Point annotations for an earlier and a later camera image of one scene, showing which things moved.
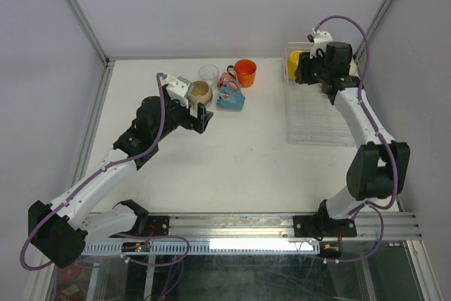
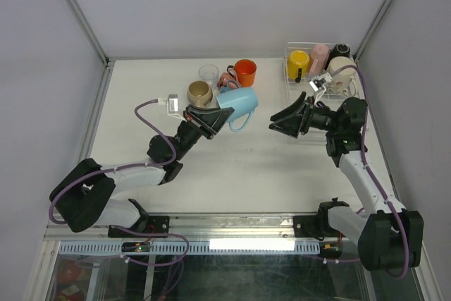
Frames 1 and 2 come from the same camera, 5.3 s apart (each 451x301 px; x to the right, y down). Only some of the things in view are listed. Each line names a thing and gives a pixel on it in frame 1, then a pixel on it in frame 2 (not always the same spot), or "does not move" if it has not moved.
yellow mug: [292, 63] does not move
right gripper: [302, 70] to [285, 124]
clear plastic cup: [209, 74] does not move
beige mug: [201, 91] does not move
